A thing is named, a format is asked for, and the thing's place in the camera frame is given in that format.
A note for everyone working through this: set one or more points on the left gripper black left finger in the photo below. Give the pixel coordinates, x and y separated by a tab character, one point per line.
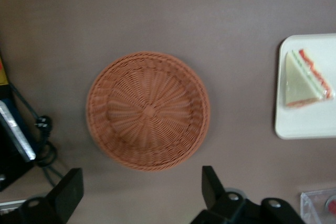
63	197

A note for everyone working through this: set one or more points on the clear acrylic bottle rack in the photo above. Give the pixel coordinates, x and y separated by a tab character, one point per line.
311	205

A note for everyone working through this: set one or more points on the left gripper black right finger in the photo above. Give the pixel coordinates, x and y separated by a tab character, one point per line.
218	203

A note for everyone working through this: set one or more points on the yellow emergency stop control box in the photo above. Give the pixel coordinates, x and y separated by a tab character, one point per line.
2	75

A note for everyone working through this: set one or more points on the beige plastic serving tray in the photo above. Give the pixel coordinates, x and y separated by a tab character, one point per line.
302	121

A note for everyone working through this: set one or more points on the round brown wicker basket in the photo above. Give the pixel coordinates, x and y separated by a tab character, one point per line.
148	111

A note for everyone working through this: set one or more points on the triangular sandwich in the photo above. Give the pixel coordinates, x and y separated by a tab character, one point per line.
299	85

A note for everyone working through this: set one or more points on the black appliance housing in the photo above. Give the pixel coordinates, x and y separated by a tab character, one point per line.
10	166

